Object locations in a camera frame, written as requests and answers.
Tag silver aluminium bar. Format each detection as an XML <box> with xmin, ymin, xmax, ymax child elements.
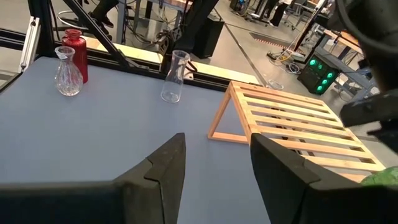
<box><xmin>19</xmin><ymin>16</ymin><xmax>42</xmax><ymax>73</ymax></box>

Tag smooth clear glass carafe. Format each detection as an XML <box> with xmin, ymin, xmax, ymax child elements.
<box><xmin>160</xmin><ymin>49</ymin><xmax>191</xmax><ymax>104</ymax></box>

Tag black table frame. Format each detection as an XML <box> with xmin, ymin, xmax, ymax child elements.
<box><xmin>0</xmin><ymin>0</ymin><xmax>237</xmax><ymax>93</ymax></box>

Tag person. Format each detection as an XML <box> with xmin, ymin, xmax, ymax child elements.
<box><xmin>88</xmin><ymin>0</ymin><xmax>119</xmax><ymax>29</ymax></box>
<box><xmin>257</xmin><ymin>0</ymin><xmax>292</xmax><ymax>28</ymax></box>

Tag black floor cabinet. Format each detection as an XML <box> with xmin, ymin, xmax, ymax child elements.
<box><xmin>182</xmin><ymin>0</ymin><xmax>225</xmax><ymax>60</ymax></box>

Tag wooden desk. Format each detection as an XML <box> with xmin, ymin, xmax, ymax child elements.
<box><xmin>323</xmin><ymin>29</ymin><xmax>377</xmax><ymax>91</ymax></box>

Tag clear glass vase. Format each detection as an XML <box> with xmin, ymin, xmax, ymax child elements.
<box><xmin>266</xmin><ymin>78</ymin><xmax>284</xmax><ymax>91</ymax></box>

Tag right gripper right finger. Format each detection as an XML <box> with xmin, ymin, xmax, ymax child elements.
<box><xmin>250</xmin><ymin>133</ymin><xmax>398</xmax><ymax>224</ymax></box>

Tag round ribbed green glass vase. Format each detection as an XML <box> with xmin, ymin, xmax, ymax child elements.
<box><xmin>360</xmin><ymin>166</ymin><xmax>398</xmax><ymax>187</ymax></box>

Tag red cylindrical glass vase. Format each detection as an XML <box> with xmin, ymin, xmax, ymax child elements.
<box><xmin>61</xmin><ymin>28</ymin><xmax>90</xmax><ymax>84</ymax></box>

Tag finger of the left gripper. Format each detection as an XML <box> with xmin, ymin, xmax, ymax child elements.
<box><xmin>368</xmin><ymin>126</ymin><xmax>398</xmax><ymax>155</ymax></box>
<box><xmin>340</xmin><ymin>90</ymin><xmax>398</xmax><ymax>128</ymax></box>

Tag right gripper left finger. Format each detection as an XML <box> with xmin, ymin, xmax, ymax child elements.
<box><xmin>0</xmin><ymin>133</ymin><xmax>187</xmax><ymax>224</ymax></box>

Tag wooden table side board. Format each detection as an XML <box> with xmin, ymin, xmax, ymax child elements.
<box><xmin>82</xmin><ymin>35</ymin><xmax>261</xmax><ymax>85</ymax></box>

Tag clear cut-glass vase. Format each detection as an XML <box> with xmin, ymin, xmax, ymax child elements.
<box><xmin>54</xmin><ymin>45</ymin><xmax>84</xmax><ymax>97</ymax></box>

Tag wooden slatted shelf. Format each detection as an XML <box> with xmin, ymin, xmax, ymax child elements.
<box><xmin>207</xmin><ymin>80</ymin><xmax>387</xmax><ymax>184</ymax></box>

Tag computer tower with green lights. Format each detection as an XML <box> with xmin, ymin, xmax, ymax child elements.
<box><xmin>297</xmin><ymin>53</ymin><xmax>341</xmax><ymax>96</ymax></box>

